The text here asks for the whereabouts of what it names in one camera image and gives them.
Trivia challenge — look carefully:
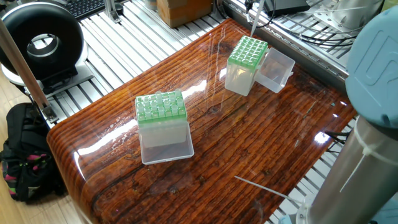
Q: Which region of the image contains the black loose cable with plug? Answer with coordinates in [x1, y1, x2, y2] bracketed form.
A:
[320, 128, 349, 147]

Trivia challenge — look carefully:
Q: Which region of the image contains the silver metal bracket post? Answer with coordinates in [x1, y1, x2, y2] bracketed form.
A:
[104, 0, 125, 24]

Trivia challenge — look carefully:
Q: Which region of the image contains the black keyboard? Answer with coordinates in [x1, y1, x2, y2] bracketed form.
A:
[62, 0, 106, 18]

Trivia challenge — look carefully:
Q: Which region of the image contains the thin white plastic strip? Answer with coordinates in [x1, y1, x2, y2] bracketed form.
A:
[233, 176, 293, 200]

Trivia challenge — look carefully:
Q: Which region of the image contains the large clear pipette tip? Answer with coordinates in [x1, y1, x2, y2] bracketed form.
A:
[249, 3, 261, 38]

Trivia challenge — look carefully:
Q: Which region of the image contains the black backpack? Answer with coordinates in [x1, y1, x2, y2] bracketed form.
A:
[0, 103, 66, 203]

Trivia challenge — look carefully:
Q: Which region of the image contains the brown wooden pole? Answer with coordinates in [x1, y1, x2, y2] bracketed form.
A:
[0, 22, 57, 122]

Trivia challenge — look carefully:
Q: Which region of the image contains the black round ring device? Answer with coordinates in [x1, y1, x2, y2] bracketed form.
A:
[0, 3, 88, 94]

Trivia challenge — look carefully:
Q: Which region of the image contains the cardboard box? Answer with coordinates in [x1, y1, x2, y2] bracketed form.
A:
[155, 0, 215, 29]

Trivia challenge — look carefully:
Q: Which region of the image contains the clear pipette box green rack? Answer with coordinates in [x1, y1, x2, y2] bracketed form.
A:
[224, 36, 296, 96]
[136, 91, 195, 165]

